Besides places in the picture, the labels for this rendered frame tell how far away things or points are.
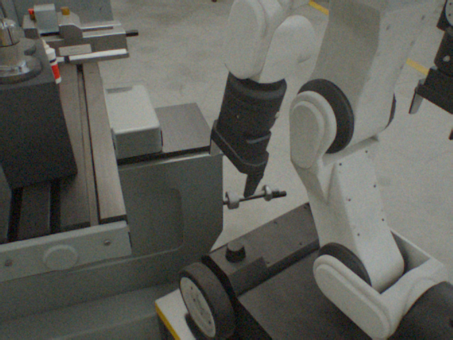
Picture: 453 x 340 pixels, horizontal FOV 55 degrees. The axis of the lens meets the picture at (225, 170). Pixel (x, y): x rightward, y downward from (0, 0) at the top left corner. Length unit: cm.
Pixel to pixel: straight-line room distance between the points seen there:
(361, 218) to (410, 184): 157
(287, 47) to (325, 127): 24
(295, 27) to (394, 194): 184
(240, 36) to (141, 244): 98
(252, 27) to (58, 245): 45
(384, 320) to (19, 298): 109
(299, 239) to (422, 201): 131
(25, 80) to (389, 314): 75
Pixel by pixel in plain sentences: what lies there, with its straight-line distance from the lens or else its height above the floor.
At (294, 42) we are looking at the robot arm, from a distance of 61.
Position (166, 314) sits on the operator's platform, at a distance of 126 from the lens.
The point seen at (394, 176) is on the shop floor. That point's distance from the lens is 252.
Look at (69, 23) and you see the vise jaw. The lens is 132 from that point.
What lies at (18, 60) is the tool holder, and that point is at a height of 114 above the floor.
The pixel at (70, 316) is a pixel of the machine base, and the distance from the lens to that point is 157.
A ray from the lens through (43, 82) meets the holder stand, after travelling 77.
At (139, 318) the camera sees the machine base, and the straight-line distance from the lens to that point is 151.
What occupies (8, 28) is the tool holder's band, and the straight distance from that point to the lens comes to 78.
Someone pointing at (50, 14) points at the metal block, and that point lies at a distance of 134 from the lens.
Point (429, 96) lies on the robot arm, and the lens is 100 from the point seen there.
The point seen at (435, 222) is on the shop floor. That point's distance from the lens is 230.
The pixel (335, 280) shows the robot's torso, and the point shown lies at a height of 71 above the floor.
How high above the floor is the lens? 141
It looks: 36 degrees down
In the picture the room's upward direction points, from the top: straight up
